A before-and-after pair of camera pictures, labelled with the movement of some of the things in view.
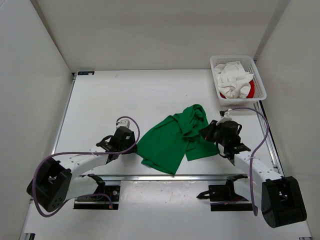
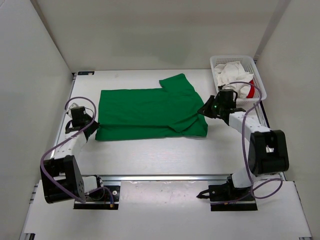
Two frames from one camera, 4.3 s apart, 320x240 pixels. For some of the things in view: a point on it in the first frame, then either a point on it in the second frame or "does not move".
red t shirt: (251, 94) does not move
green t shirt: (164, 146) → (171, 111)
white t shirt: (233, 81) does not move
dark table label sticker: (89, 73) does not move
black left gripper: (131, 139) → (94, 127)
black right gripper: (208, 132) → (206, 110)
